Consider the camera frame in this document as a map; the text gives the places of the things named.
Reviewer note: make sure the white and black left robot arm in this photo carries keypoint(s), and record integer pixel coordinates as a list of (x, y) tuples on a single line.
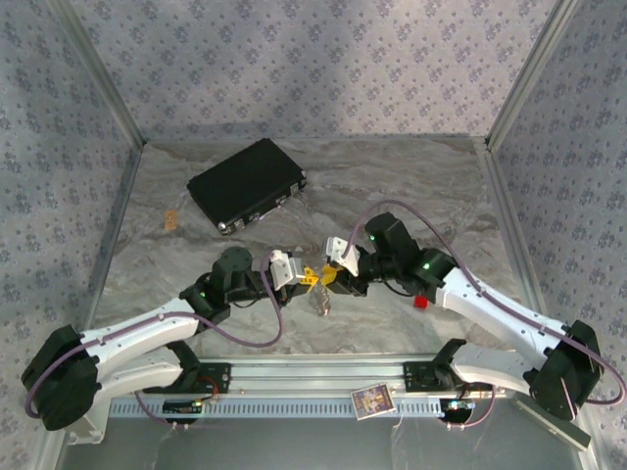
[(147, 333)]

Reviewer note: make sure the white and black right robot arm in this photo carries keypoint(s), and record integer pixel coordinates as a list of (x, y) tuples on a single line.
[(499, 318)]

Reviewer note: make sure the red plastic key tag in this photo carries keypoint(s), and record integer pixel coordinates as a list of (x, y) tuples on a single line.
[(420, 303)]

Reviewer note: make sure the small orange tag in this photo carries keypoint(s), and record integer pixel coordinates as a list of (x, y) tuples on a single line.
[(170, 220)]

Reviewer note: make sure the black hard case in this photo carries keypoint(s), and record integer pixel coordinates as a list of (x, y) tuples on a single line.
[(245, 183)]

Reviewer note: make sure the colourful printed card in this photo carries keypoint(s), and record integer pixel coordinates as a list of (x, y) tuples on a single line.
[(373, 401)]

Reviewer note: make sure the left circuit board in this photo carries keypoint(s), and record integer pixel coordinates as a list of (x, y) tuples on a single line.
[(183, 407)]

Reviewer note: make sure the circuit board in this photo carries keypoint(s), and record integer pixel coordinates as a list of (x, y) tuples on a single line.
[(183, 407), (458, 407)]

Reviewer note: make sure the right circuit board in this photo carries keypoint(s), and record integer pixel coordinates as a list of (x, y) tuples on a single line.
[(458, 407)]

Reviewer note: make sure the grey metal bar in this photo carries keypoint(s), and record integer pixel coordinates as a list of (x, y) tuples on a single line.
[(563, 431)]

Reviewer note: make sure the aluminium front rail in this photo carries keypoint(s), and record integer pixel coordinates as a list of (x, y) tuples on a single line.
[(318, 374)]

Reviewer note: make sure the aluminium rail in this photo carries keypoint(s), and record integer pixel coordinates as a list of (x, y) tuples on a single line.
[(318, 374), (113, 235), (514, 235)]

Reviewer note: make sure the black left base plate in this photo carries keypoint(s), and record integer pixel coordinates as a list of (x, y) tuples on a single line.
[(220, 377)]

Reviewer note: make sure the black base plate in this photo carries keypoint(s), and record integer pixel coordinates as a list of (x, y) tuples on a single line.
[(220, 377), (416, 377)]

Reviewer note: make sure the aluminium right side rail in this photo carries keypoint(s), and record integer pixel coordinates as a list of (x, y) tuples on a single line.
[(514, 235)]

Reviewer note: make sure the aluminium left side rail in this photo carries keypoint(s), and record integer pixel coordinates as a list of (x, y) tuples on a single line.
[(113, 235)]

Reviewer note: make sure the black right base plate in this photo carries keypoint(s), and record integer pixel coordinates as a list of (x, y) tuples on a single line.
[(416, 377)]

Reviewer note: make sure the white plastic bracket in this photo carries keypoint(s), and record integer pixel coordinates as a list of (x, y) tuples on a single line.
[(93, 431)]

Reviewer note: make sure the aluminium right corner post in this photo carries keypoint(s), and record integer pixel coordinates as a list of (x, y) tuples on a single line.
[(531, 73)]

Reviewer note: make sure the aluminium corner post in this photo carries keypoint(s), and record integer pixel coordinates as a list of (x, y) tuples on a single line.
[(104, 73), (531, 73)]

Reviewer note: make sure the aluminium left corner post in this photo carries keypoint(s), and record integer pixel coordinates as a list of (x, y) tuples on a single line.
[(104, 73)]

